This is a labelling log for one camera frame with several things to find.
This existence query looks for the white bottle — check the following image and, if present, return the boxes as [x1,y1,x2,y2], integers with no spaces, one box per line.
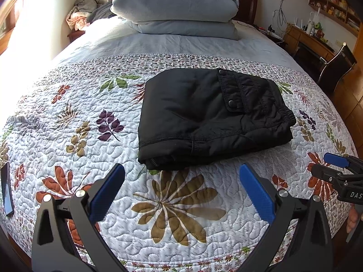
[307,11,317,36]

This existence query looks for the dark wooden headboard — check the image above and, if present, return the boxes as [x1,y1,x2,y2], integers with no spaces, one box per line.
[109,0,258,27]

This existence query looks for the person's right hand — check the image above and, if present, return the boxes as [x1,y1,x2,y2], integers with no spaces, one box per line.
[346,204,363,243]

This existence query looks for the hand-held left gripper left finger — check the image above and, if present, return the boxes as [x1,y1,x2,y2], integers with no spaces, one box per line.
[31,163,127,272]

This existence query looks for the wooden wall shelf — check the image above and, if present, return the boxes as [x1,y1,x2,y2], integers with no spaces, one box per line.
[307,0,362,38]

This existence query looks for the black pants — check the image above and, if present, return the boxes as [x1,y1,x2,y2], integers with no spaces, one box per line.
[137,67,297,171]

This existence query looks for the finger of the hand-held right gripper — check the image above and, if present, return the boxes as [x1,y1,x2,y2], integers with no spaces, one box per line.
[323,152,363,175]
[310,163,345,183]

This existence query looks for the wooden desk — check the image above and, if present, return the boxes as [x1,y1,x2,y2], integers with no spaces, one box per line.
[283,24,338,64]

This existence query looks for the grey striped pillow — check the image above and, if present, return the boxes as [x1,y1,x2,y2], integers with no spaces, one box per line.
[87,1,117,24]

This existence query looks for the black office chair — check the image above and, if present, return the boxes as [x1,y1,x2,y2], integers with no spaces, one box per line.
[317,42,358,92]

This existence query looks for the pile of clothes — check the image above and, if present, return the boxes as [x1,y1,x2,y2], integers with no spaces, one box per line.
[66,0,98,32]

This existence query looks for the hanging cables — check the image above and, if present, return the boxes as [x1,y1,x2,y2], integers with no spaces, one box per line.
[273,0,293,30]

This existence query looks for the folded light blue duvet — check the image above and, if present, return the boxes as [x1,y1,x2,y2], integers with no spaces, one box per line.
[110,0,240,41]

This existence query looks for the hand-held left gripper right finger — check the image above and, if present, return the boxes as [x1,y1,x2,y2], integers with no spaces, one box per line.
[239,163,334,272]

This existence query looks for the floral quilt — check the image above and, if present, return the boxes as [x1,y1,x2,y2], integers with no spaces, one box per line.
[0,52,359,272]

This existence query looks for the black smartphone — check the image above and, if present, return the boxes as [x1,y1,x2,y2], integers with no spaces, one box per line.
[0,162,15,217]

